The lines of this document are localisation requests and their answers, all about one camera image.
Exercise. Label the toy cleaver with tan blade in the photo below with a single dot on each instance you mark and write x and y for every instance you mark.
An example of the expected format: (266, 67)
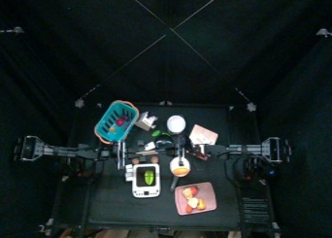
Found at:
(202, 134)

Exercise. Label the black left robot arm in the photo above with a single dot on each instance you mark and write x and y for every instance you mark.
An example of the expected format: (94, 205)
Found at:
(64, 150)

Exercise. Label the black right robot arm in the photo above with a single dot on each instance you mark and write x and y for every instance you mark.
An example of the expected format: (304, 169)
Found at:
(248, 148)

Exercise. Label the brown wooden toy piece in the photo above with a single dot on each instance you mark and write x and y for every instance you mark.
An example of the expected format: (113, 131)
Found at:
(134, 161)
(153, 159)

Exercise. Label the green toy vegetable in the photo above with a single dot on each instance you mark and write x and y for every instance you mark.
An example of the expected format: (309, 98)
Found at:
(156, 133)

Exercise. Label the silver toy utensil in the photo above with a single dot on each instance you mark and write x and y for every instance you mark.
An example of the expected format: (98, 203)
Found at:
(121, 159)

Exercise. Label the black toy utensil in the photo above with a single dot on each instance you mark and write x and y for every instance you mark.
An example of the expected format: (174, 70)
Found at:
(180, 144)

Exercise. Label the toy pan with orange food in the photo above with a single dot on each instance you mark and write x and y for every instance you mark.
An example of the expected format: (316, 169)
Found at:
(180, 167)

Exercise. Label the small white toy block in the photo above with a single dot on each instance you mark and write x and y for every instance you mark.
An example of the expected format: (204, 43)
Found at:
(128, 173)

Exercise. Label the green toy pepper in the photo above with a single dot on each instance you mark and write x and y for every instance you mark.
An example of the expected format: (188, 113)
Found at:
(149, 177)

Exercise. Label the grey white toy appliance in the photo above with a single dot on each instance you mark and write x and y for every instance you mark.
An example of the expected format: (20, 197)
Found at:
(145, 120)

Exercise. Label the teal basket with orange rim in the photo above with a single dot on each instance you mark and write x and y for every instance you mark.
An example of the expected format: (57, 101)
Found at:
(113, 131)

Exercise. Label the white bowl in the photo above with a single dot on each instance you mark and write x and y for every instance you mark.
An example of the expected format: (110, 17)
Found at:
(176, 124)

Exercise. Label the small yellow toy food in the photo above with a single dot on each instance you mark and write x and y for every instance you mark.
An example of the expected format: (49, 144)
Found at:
(112, 129)

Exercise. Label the purple red toy vegetable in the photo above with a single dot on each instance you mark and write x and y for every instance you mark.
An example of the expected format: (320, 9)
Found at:
(121, 120)

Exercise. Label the red toy strawberry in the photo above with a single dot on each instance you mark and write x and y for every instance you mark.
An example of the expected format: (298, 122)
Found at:
(190, 191)

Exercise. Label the white tray with green item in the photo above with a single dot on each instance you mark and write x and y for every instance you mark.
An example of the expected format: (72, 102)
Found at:
(145, 190)

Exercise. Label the pink cutting board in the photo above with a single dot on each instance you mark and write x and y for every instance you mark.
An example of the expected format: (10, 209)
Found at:
(208, 193)

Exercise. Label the pale yellow toy fruit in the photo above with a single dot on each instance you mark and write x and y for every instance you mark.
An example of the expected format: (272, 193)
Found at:
(192, 202)

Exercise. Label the orange toy fruit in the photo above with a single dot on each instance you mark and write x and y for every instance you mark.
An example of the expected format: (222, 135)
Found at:
(201, 204)

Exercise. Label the small red toy fruit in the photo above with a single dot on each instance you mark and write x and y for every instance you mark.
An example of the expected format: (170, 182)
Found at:
(188, 209)

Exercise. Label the grey frame corner bracket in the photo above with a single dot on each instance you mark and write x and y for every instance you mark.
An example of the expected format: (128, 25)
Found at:
(250, 106)
(78, 103)
(322, 32)
(17, 30)

